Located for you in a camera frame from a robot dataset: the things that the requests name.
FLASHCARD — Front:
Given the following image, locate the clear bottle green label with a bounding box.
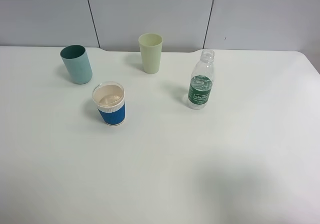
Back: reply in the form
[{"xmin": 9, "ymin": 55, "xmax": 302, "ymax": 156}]
[{"xmin": 187, "ymin": 49, "xmax": 215, "ymax": 110}]

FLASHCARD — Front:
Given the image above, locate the glass cup blue sleeve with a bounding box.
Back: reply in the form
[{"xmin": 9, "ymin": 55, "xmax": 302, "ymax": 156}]
[{"xmin": 92, "ymin": 81, "xmax": 126, "ymax": 126}]

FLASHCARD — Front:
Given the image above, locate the light green plastic cup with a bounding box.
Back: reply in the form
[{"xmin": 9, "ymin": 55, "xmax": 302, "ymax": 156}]
[{"xmin": 138, "ymin": 33, "xmax": 163, "ymax": 74}]

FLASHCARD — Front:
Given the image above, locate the teal plastic cup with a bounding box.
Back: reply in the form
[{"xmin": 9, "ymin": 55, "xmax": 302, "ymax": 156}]
[{"xmin": 60, "ymin": 45, "xmax": 93, "ymax": 84}]

